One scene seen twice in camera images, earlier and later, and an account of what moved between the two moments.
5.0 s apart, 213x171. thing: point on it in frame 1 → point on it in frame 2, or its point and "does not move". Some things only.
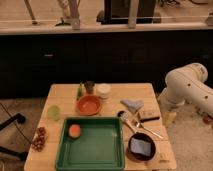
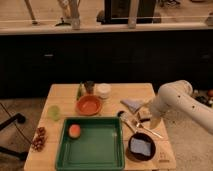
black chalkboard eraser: x=149 y=115 does not move
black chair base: x=20 y=118 does not move
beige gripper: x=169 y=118 → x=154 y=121
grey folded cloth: x=133 y=105 does not move
